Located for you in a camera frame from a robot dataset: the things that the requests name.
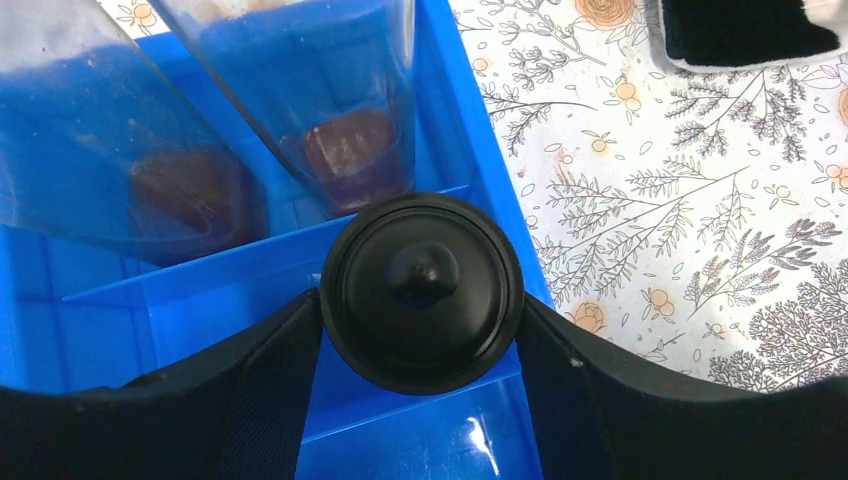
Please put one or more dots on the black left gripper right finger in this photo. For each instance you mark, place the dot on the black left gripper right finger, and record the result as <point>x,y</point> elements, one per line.
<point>601,412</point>

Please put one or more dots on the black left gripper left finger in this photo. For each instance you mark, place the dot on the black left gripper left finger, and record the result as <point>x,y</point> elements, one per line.
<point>235,410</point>

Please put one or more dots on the black lid spice jar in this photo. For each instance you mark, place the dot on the black lid spice jar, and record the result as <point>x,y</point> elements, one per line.
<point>422,294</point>

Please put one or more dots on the glass oil bottle gold spout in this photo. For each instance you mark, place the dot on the glass oil bottle gold spout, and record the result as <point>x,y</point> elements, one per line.
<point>99,147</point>

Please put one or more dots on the floral table mat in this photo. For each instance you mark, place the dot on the floral table mat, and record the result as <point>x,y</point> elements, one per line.
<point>697,220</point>

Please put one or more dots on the black white checkered cloth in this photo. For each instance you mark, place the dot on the black white checkered cloth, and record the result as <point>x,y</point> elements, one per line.
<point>709,36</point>

